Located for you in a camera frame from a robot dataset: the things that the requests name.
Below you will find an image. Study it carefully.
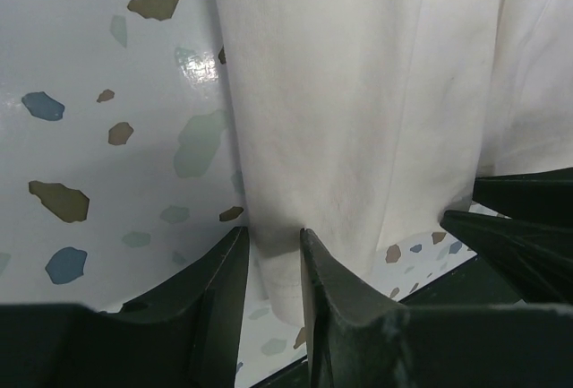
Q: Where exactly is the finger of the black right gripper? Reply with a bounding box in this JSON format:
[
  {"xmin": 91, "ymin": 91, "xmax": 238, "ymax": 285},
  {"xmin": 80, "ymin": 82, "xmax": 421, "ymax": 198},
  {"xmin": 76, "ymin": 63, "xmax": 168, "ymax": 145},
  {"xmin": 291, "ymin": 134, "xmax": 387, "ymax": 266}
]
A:
[
  {"xmin": 440, "ymin": 211, "xmax": 572, "ymax": 304},
  {"xmin": 473, "ymin": 168, "xmax": 572, "ymax": 216}
]

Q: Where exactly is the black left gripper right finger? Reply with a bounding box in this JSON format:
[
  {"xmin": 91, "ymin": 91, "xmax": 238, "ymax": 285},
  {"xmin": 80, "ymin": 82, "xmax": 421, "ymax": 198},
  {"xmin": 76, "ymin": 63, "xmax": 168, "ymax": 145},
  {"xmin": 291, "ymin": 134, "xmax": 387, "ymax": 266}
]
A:
[{"xmin": 300, "ymin": 229, "xmax": 572, "ymax": 387}]

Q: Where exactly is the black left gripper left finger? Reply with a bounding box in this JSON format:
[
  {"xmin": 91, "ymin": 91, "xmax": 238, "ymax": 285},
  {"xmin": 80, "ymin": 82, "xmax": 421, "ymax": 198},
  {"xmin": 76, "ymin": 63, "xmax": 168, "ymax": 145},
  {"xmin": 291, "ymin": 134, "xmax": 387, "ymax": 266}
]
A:
[{"xmin": 1, "ymin": 227, "xmax": 249, "ymax": 387}]

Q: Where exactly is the white t-shirt red print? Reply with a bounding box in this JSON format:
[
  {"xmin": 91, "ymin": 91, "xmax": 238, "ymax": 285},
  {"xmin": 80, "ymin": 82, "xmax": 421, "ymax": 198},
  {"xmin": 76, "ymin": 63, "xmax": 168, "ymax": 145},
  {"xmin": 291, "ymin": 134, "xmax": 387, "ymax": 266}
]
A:
[{"xmin": 217, "ymin": 0, "xmax": 572, "ymax": 325}]

